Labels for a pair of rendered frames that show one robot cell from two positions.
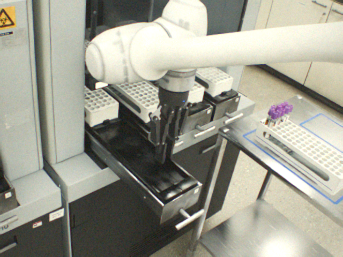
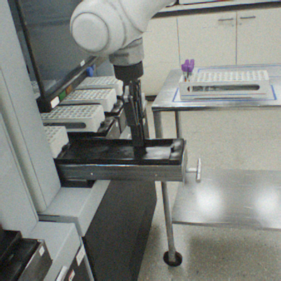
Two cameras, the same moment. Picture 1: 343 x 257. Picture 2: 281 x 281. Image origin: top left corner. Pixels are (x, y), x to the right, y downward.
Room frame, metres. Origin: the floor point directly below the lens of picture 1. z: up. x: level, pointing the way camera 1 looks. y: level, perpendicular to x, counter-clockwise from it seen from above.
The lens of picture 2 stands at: (0.08, 0.38, 1.26)
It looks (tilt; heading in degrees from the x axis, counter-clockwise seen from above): 28 degrees down; 333
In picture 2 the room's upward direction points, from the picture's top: 8 degrees counter-clockwise
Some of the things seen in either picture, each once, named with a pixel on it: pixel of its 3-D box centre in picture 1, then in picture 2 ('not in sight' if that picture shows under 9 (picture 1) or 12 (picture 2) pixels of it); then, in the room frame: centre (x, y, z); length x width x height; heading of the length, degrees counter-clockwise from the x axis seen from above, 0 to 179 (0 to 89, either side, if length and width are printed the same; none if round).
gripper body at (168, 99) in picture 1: (172, 100); (130, 79); (0.82, 0.01, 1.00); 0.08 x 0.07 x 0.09; 137
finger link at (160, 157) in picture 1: (161, 151); (137, 135); (0.81, 0.02, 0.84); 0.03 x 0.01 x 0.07; 47
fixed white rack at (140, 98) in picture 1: (130, 91); (58, 120); (1.10, 0.15, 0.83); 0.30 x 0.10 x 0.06; 47
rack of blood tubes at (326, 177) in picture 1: (303, 151); (222, 84); (0.90, -0.39, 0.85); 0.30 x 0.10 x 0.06; 45
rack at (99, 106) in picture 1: (80, 93); (16, 143); (1.03, 0.31, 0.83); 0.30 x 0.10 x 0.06; 47
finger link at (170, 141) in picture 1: (168, 147); (138, 130); (0.83, 0.00, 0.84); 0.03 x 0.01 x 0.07; 47
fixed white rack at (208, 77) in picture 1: (194, 71); (89, 88); (1.32, -0.05, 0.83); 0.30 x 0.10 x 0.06; 47
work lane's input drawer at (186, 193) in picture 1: (110, 136); (75, 159); (0.91, 0.18, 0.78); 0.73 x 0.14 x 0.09; 47
